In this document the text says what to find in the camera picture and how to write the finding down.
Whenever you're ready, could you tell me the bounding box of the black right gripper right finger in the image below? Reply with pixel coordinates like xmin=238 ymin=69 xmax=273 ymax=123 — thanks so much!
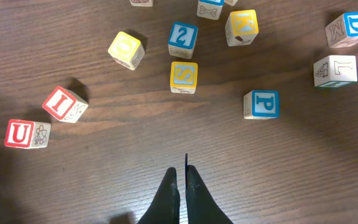
xmin=185 ymin=154 xmax=232 ymax=224

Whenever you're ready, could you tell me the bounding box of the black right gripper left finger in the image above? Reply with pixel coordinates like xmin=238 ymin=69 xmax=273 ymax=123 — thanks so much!
xmin=137 ymin=167 xmax=180 ymax=224

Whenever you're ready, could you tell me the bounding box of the blue P wooden block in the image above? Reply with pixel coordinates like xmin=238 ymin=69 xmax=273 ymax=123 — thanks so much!
xmin=243 ymin=90 xmax=280 ymax=119

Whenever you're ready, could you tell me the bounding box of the yellow block near R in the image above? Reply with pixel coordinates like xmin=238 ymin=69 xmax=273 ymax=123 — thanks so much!
xmin=170 ymin=62 xmax=198 ymax=94

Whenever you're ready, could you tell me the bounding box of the red I block centre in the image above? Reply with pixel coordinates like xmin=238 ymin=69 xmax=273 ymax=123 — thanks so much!
xmin=42 ymin=86 xmax=89 ymax=123

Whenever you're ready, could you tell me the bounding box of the red U block centre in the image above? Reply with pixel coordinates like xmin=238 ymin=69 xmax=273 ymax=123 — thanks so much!
xmin=4 ymin=119 xmax=52 ymax=149

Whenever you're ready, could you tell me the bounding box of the yellow block beside centre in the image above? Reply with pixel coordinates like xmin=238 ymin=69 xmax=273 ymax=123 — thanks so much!
xmin=108 ymin=32 xmax=145 ymax=70

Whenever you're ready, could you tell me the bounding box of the blue 2 wooden block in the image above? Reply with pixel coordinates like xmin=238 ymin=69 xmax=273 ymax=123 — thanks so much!
xmin=168 ymin=22 xmax=198 ymax=59

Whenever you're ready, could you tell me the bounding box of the yellow block middle right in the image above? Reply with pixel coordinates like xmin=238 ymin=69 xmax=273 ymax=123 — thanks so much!
xmin=225 ymin=9 xmax=259 ymax=47

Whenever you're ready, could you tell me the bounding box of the white green wooden block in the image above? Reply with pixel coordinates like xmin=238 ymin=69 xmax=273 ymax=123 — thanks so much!
xmin=313 ymin=55 xmax=357 ymax=88

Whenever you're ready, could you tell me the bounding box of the blue T wooden block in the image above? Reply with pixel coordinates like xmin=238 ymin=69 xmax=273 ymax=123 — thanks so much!
xmin=196 ymin=0 xmax=224 ymax=20

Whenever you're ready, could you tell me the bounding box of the green Z wooden block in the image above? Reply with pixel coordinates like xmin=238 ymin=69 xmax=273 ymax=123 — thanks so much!
xmin=224 ymin=0 xmax=238 ymax=6

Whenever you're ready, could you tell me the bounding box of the blue D block right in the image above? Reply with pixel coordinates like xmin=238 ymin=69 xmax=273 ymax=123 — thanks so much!
xmin=325 ymin=12 xmax=358 ymax=48

